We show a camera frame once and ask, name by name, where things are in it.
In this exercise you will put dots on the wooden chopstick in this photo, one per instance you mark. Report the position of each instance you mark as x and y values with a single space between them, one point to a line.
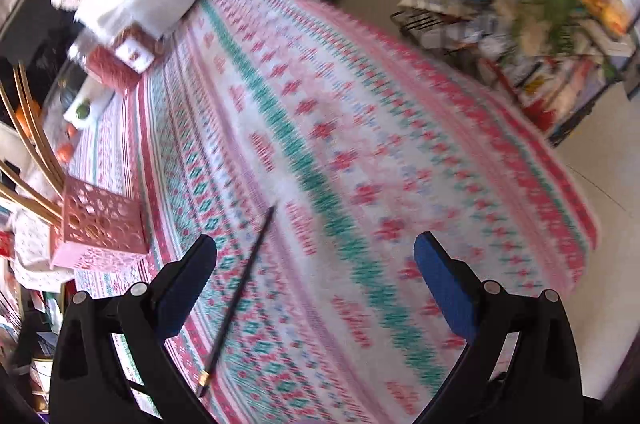
27 203
30 190
31 117
44 124

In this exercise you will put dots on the orange fruit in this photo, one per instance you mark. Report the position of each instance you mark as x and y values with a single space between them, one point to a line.
24 117

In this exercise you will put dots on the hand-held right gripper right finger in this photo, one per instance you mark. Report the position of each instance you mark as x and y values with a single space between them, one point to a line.
442 284

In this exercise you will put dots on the black microwave oven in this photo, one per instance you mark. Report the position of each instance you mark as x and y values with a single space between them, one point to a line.
30 34

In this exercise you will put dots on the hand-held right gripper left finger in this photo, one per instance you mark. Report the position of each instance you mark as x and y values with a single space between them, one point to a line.
177 299

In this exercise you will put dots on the black chopstick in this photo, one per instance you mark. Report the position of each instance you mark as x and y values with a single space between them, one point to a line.
236 301

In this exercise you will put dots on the clear jar red contents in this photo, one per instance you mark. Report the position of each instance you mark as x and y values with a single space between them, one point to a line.
112 67
137 47

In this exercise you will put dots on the red green patterned tablecloth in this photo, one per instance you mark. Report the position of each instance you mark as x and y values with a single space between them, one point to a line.
350 129

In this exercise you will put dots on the pink perforated chopstick holder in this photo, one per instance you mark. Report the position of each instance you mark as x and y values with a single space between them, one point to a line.
105 214

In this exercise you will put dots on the small red-orange fruit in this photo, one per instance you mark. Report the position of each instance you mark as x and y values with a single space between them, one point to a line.
65 151

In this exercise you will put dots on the small green fruit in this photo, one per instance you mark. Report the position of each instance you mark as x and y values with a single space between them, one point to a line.
82 109

